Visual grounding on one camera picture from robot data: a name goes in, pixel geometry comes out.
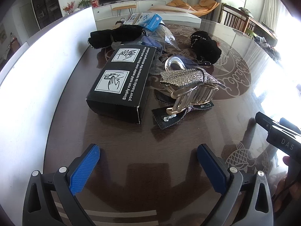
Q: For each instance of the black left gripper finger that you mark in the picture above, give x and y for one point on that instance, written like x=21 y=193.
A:
x=266 y=123

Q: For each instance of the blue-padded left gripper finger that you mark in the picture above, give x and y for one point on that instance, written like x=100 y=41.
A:
x=67 y=181
x=256 y=206

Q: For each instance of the person's right hand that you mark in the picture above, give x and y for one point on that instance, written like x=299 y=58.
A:
x=291 y=182

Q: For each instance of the black velvet scrunchie right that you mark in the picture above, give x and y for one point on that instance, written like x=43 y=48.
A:
x=205 y=48

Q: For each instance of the black velvet scrunchie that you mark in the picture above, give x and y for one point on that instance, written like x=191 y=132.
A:
x=105 y=38
x=205 y=48

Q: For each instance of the silver rhinestone hair clip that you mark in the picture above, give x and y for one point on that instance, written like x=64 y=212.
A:
x=185 y=77

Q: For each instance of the dark wooden bench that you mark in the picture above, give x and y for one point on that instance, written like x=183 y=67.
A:
x=244 y=23

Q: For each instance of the white storage box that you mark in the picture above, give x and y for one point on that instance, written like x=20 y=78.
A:
x=30 y=91

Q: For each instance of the orange lounge chair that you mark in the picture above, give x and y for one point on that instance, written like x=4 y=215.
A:
x=204 y=7

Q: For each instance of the toothpicks in plastic bag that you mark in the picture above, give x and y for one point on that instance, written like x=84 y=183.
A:
x=164 y=35

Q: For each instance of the white flat box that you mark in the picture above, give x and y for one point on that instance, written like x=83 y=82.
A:
x=175 y=14

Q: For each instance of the black printed cardboard box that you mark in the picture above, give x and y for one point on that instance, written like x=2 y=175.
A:
x=122 y=87

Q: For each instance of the blue white medicine box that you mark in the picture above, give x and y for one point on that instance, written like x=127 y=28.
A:
x=150 y=21

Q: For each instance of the black velvet scrunchie left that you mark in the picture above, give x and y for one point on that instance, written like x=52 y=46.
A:
x=105 y=38

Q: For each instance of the wooden stool with black legs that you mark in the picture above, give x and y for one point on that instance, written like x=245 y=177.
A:
x=123 y=10

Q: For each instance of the white tv cabinet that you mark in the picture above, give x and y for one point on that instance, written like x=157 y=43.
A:
x=105 y=11

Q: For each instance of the dark display cabinet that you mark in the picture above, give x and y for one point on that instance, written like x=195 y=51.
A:
x=46 y=11

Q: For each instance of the red flower vase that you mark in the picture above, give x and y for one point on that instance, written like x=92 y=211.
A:
x=69 y=8

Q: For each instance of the green potted plant left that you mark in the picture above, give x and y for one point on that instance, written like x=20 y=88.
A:
x=84 y=4

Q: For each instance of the silver oval ring holder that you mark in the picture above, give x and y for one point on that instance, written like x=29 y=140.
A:
x=173 y=60

